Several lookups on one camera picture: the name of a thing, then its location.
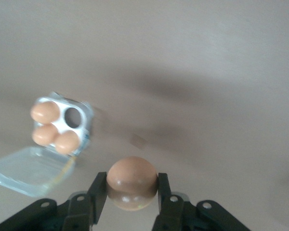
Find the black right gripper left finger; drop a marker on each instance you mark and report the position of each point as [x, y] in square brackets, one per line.
[94, 202]

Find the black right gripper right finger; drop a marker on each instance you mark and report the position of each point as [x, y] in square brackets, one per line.
[168, 207]

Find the brown egg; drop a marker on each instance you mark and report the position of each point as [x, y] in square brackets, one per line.
[132, 180]
[44, 134]
[67, 142]
[43, 111]

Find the clear plastic egg box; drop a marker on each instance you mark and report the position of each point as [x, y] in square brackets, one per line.
[26, 168]

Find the small brown tape patch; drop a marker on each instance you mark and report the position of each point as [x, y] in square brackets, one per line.
[139, 142]

